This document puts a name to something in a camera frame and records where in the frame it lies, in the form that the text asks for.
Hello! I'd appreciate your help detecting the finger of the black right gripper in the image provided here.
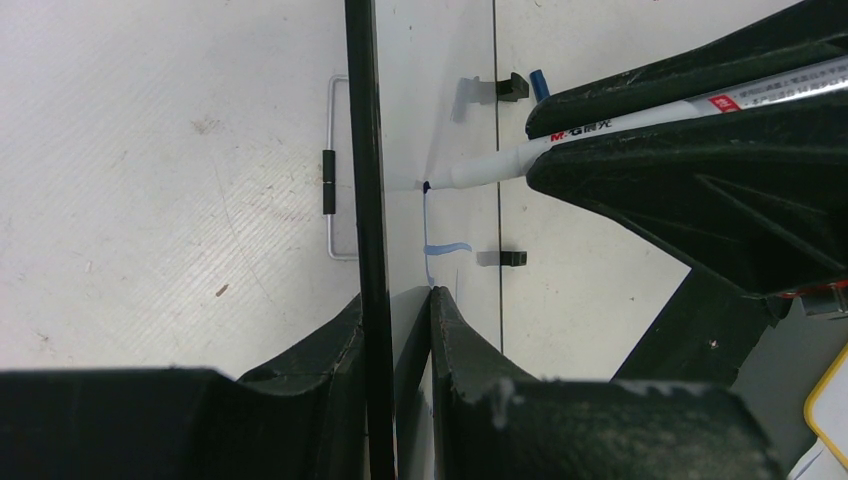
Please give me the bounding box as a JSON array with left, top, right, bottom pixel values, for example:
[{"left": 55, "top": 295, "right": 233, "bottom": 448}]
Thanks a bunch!
[
  {"left": 525, "top": 0, "right": 847, "bottom": 139},
  {"left": 526, "top": 99, "right": 847, "bottom": 297}
]

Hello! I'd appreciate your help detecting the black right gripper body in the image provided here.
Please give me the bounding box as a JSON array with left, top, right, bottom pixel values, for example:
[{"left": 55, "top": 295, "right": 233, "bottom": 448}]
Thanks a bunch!
[{"left": 609, "top": 264, "right": 848, "bottom": 386}]

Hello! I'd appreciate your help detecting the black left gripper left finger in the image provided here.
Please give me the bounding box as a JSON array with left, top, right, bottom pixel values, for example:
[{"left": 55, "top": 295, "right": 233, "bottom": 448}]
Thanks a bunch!
[{"left": 1, "top": 299, "right": 366, "bottom": 479}]

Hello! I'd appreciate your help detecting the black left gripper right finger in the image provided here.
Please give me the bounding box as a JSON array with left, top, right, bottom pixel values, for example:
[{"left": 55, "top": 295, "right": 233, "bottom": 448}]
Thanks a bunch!
[{"left": 429, "top": 287, "right": 785, "bottom": 479}]

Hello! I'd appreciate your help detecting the blue whiteboard marker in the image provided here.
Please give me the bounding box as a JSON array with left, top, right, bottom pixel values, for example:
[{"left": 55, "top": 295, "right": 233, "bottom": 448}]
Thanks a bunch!
[{"left": 422, "top": 56, "right": 847, "bottom": 193}]

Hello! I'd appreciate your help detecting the blue marker cap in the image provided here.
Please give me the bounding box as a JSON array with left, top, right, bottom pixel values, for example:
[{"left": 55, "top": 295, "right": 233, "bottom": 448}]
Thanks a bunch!
[{"left": 529, "top": 69, "right": 550, "bottom": 103}]

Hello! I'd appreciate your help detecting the black framed whiteboard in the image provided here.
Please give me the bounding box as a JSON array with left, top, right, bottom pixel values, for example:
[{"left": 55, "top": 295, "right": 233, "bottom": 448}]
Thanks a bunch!
[{"left": 344, "top": 1, "right": 503, "bottom": 479}]

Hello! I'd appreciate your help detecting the wire whiteboard kickstand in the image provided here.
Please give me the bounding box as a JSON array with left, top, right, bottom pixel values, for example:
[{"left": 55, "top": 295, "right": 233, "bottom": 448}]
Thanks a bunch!
[{"left": 322, "top": 74, "right": 358, "bottom": 262}]

